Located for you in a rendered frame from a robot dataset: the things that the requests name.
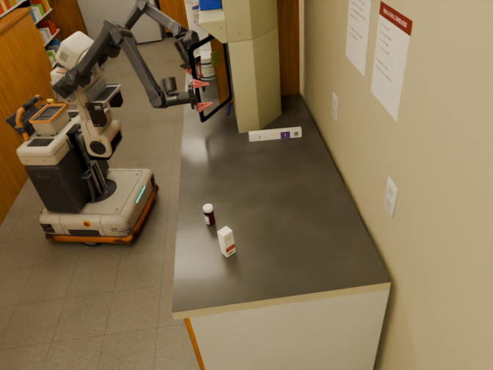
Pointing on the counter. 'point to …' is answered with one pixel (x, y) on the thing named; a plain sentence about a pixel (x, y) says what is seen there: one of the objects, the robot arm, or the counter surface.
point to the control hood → (214, 23)
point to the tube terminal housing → (254, 61)
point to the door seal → (196, 77)
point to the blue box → (209, 4)
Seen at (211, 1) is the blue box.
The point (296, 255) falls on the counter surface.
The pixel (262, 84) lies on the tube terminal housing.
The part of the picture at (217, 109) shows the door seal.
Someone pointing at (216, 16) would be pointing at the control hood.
